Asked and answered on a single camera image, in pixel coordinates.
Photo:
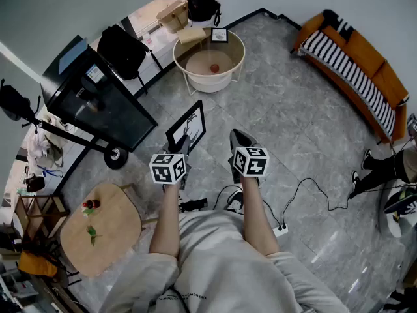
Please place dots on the person's right forearm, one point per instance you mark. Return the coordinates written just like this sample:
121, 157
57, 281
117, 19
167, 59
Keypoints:
257, 217

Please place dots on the black-framed deer picture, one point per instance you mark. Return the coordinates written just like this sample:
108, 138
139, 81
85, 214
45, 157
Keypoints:
192, 126

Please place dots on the pile of white clothes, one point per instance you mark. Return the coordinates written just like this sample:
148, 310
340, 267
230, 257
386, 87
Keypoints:
40, 142

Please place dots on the person's grey sweatshirt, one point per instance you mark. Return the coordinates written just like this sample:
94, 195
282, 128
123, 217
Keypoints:
221, 272

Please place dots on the round wooden tray table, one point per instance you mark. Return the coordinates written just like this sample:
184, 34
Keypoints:
235, 49

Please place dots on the small black pouch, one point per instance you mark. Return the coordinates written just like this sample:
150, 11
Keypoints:
35, 184

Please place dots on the orange bag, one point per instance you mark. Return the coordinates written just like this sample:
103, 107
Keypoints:
37, 264

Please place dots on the black white patterned cushion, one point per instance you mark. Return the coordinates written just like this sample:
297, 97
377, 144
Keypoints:
340, 23

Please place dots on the oval wooden side table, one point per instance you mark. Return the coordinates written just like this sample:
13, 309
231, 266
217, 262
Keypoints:
110, 227

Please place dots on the small red ball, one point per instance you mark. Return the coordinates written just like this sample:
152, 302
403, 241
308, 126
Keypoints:
214, 68

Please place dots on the black waist-worn device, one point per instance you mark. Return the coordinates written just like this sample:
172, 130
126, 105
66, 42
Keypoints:
193, 204

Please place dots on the white power strip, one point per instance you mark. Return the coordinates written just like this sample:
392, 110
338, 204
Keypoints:
280, 230

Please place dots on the black backpack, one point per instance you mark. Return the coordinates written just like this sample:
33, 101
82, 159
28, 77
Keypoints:
202, 5

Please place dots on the person's left forearm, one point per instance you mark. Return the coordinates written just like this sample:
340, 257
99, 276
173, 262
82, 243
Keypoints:
166, 220

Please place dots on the black white striped blanket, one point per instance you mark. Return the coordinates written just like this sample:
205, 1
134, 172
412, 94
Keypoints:
352, 73

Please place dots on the beige tote bag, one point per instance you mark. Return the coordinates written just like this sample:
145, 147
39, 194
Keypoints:
172, 16

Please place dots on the green leaf sprig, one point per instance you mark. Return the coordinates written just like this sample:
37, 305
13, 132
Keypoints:
92, 235

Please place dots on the dark blue slipper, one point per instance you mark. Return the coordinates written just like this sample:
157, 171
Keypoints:
402, 202

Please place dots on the black glass cabinet cart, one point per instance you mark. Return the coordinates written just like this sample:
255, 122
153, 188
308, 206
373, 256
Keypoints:
107, 109

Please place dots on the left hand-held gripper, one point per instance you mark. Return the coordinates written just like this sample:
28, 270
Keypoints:
167, 169

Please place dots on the black framed nature picture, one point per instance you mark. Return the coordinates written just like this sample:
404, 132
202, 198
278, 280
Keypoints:
219, 35

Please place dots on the person's black white sneaker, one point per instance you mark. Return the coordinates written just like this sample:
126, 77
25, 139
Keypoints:
235, 202

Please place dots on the large black shoulder bag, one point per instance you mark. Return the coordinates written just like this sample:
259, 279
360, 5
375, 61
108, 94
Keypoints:
120, 52

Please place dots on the small red bottle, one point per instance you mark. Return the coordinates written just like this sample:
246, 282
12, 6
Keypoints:
92, 204

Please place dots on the flat beige wooden box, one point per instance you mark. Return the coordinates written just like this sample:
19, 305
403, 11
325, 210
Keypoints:
191, 35

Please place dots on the low wooden shelf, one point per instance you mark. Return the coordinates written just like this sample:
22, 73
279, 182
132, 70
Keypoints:
42, 214

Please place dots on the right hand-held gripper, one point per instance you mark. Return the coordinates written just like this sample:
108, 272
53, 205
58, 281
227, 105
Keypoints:
251, 161

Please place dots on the white round stool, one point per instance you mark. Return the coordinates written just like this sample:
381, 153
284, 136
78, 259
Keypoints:
402, 225

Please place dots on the orange sofa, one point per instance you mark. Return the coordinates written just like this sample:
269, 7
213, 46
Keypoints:
368, 57

